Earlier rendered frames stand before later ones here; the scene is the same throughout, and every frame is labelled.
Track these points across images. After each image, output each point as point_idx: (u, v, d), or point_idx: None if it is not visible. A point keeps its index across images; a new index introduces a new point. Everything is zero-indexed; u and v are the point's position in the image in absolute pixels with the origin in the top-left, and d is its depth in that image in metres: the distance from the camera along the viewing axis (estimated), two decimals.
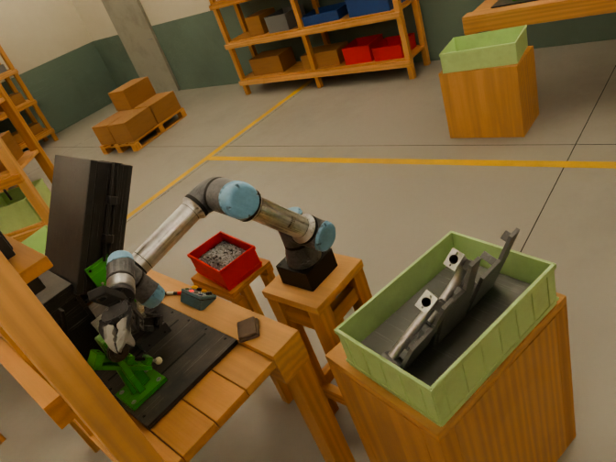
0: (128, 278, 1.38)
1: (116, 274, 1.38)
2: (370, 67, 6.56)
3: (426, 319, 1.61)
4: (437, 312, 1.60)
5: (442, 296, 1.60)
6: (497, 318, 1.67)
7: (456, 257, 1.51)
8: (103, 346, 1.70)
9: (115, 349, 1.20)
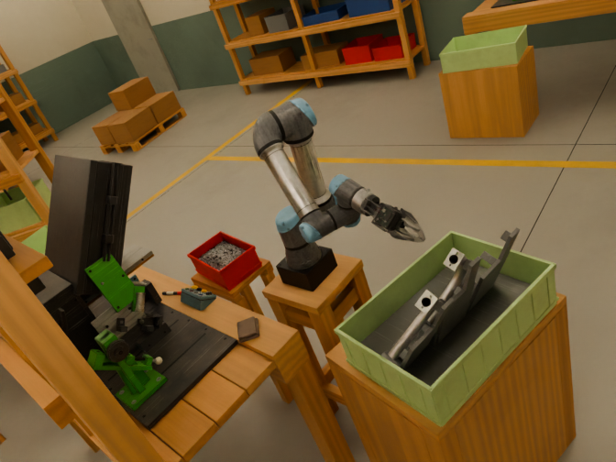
0: None
1: None
2: (370, 67, 6.56)
3: (426, 319, 1.61)
4: (437, 312, 1.60)
5: (442, 296, 1.60)
6: (497, 318, 1.67)
7: (456, 257, 1.51)
8: (103, 346, 1.70)
9: (424, 237, 1.53)
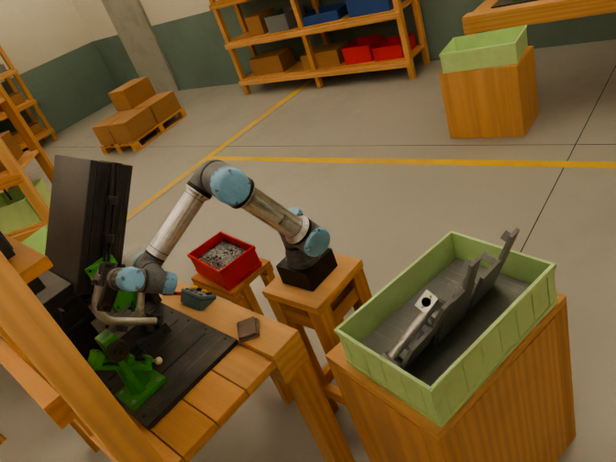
0: None
1: None
2: (370, 67, 6.56)
3: (154, 317, 1.96)
4: (143, 317, 1.95)
5: (131, 317, 1.91)
6: (497, 318, 1.67)
7: (98, 294, 1.83)
8: (103, 346, 1.70)
9: None
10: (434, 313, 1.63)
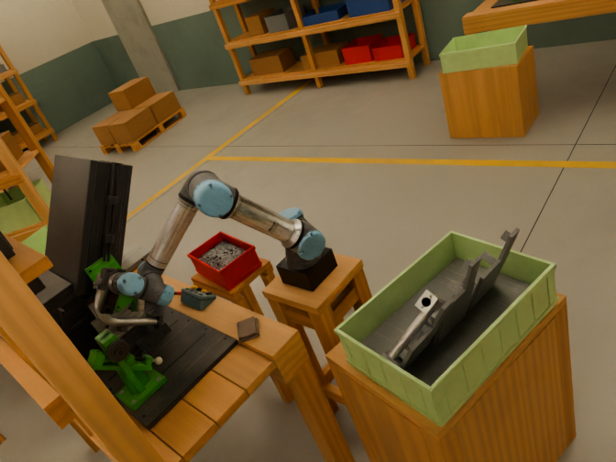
0: None
1: None
2: (370, 67, 6.56)
3: (154, 318, 2.06)
4: (143, 318, 2.04)
5: (132, 318, 2.00)
6: (497, 318, 1.67)
7: (100, 297, 1.93)
8: (103, 346, 1.70)
9: None
10: (434, 313, 1.63)
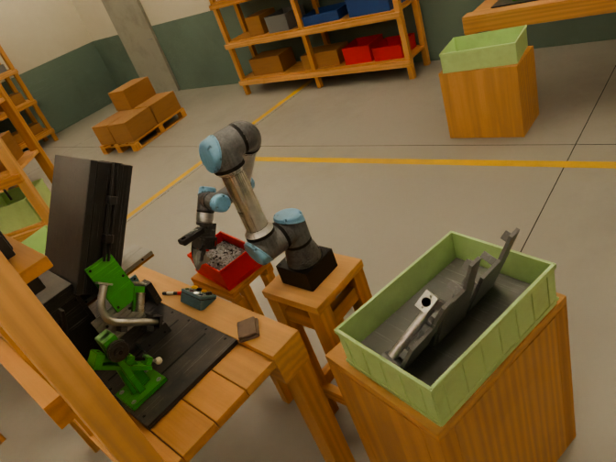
0: (206, 216, 2.18)
1: (199, 213, 2.18)
2: (370, 67, 6.56)
3: (156, 318, 2.06)
4: (145, 318, 2.05)
5: (134, 318, 2.01)
6: (497, 318, 1.67)
7: (102, 297, 1.93)
8: (103, 346, 1.70)
9: (195, 269, 2.23)
10: (434, 313, 1.63)
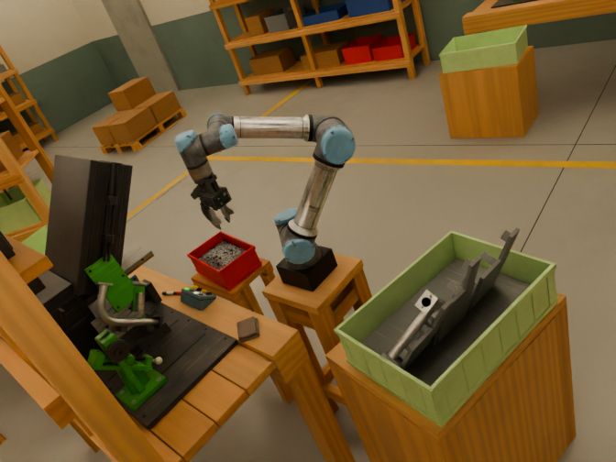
0: (189, 173, 1.72)
1: None
2: (370, 67, 6.56)
3: (156, 318, 2.06)
4: (145, 318, 2.05)
5: (134, 318, 2.01)
6: (497, 318, 1.67)
7: (102, 297, 1.93)
8: (103, 346, 1.70)
9: (227, 220, 1.87)
10: (434, 313, 1.63)
